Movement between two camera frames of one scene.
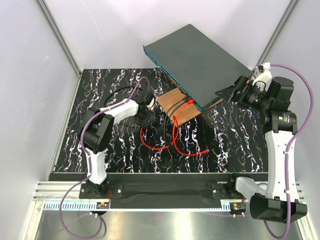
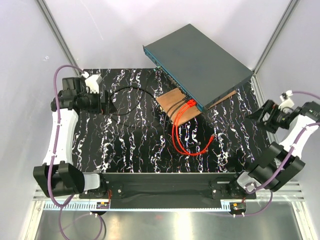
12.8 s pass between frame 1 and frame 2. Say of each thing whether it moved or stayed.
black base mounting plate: stayed
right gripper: moved
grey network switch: stayed
